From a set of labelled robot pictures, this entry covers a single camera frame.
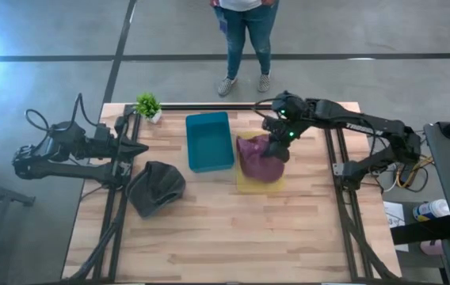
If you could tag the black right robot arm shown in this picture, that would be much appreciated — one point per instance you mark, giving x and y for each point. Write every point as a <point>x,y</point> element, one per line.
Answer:
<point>367,126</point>

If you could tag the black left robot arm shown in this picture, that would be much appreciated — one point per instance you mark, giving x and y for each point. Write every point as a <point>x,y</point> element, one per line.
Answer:
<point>50,170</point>

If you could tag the white canister blue yellow label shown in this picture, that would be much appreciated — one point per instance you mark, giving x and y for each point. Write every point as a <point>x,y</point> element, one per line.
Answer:
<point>431,210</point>

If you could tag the person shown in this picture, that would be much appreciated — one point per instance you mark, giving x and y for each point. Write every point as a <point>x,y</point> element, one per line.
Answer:
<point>245,31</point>

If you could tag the yellow translucent plastic bin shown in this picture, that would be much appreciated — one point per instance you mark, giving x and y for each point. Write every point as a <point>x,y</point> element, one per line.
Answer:
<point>256,187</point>

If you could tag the pink object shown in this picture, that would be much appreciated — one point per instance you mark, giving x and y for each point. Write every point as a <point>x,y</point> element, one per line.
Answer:
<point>431,247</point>

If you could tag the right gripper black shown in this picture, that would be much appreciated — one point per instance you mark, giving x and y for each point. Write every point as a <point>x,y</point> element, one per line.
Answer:
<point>284,128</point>

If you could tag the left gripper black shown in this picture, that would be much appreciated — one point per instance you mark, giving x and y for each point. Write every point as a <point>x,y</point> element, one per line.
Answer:
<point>117,147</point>

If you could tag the small potted green plant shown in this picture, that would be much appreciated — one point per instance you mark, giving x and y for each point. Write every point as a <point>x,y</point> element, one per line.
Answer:
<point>147,106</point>

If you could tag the red knit beanie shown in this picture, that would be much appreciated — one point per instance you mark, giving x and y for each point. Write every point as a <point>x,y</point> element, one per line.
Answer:
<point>256,162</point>

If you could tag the dark grey hat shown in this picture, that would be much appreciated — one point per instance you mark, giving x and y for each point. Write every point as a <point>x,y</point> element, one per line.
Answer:
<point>155,188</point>

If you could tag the white paper sheet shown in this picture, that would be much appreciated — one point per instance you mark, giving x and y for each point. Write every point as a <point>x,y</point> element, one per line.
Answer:
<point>395,213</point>

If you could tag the teal plastic bin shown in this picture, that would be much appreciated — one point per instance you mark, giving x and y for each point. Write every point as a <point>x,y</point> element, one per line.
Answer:
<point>209,142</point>

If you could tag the black aluminium station frame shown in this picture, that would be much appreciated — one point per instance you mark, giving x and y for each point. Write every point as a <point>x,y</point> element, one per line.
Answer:
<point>193,107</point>

